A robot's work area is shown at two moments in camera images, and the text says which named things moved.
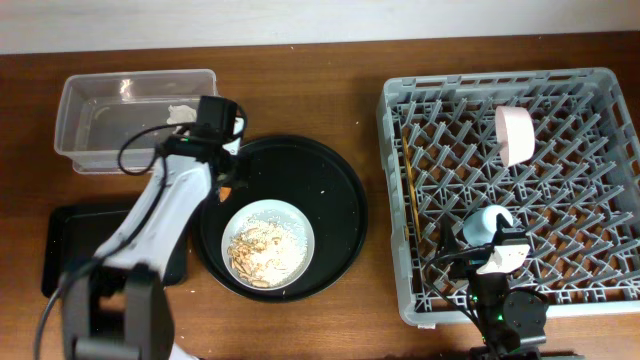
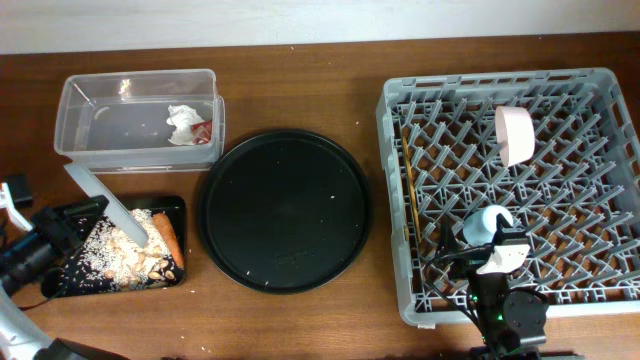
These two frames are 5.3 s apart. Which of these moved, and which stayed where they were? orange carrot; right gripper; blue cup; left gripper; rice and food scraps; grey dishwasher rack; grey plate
Moved: left gripper; rice and food scraps; orange carrot; grey plate
Stayed: blue cup; grey dishwasher rack; right gripper
